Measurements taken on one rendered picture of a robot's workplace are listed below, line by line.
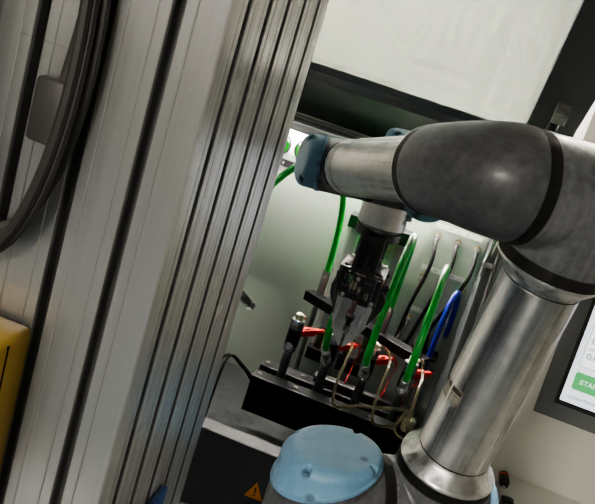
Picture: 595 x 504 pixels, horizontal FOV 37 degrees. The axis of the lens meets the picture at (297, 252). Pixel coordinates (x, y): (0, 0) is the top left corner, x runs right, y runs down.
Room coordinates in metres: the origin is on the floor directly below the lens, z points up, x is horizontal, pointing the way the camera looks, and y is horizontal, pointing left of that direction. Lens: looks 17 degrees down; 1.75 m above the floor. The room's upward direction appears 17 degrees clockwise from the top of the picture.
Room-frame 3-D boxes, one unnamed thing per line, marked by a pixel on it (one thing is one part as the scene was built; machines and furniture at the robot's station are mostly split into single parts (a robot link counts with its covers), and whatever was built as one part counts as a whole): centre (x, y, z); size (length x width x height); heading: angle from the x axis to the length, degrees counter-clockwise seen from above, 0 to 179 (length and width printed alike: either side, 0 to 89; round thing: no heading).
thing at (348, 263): (1.34, -0.11, 1.36); 0.09 x 0.08 x 0.12; 171
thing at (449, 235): (1.89, -0.32, 1.20); 0.13 x 0.03 x 0.31; 81
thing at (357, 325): (1.34, -0.13, 1.25); 0.06 x 0.03 x 0.09; 171
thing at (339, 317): (1.34, -0.10, 1.25); 0.06 x 0.03 x 0.09; 171
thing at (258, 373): (1.65, -0.16, 0.91); 0.34 x 0.10 x 0.15; 81
